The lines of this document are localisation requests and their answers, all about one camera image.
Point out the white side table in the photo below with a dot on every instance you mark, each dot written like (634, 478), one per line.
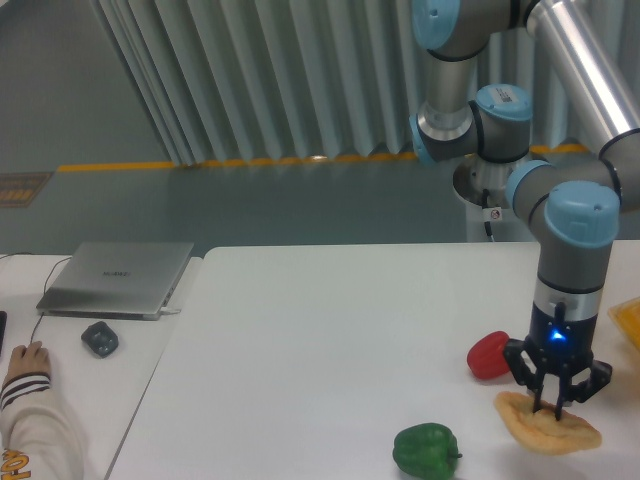
(101, 395)

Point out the triangular golden bread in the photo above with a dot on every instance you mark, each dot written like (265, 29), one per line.
(540, 431)

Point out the yellow plastic tray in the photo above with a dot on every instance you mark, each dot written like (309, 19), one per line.
(625, 317)

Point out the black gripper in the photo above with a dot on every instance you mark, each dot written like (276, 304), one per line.
(561, 348)

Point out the black phone at edge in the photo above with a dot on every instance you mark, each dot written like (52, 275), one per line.
(3, 324)

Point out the green bell pepper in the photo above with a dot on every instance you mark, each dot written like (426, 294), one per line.
(427, 451)

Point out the dark grey small device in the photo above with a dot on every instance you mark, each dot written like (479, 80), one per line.
(101, 339)

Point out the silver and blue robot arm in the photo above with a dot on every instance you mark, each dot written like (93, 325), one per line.
(573, 214)

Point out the cream striped sleeve forearm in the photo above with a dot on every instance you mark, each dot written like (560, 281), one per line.
(38, 439)

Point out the red bell pepper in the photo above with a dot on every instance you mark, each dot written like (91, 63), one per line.
(485, 359)

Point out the silver closed laptop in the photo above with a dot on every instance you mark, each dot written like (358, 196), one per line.
(119, 280)

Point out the person's hand on mouse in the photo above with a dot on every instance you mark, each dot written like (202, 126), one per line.
(28, 360)

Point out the pleated grey curtain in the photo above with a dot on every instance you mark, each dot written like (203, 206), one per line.
(271, 79)

